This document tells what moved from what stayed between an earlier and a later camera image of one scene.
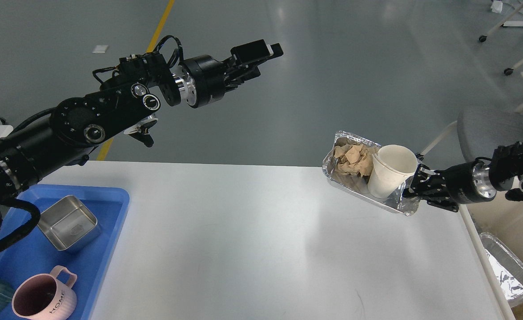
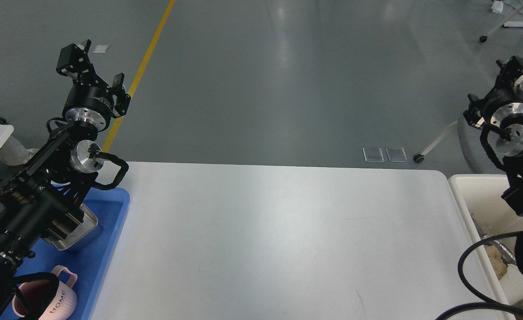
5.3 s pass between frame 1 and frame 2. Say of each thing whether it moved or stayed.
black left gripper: moved
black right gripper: moved
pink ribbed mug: stayed
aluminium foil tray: moved
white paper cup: moved
